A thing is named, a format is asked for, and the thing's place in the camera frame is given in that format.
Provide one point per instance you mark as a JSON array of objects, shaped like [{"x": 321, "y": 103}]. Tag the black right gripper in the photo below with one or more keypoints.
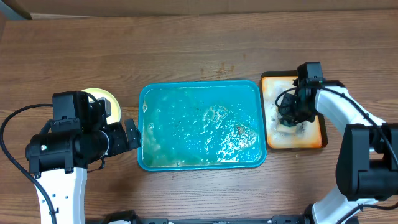
[{"x": 288, "y": 114}]

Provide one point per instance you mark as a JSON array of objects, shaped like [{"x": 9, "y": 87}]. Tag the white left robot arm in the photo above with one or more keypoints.
[{"x": 59, "y": 162}]

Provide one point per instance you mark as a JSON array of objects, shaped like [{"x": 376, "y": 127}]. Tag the black soapy water tray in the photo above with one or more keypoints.
[{"x": 308, "y": 135}]

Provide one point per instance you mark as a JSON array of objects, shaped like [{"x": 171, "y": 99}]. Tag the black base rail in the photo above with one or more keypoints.
[{"x": 130, "y": 216}]

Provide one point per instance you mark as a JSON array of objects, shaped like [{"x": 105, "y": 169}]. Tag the yellow plate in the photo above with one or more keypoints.
[{"x": 113, "y": 109}]

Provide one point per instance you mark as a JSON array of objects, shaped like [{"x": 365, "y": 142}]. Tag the teal plastic tray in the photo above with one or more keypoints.
[{"x": 201, "y": 125}]

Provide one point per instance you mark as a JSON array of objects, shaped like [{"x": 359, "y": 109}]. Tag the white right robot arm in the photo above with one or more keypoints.
[{"x": 366, "y": 170}]

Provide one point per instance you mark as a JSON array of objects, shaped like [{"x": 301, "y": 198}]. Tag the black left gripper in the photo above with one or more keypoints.
[{"x": 121, "y": 144}]

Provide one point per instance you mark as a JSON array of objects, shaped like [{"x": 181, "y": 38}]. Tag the green yellow sponge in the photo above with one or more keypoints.
[{"x": 285, "y": 127}]

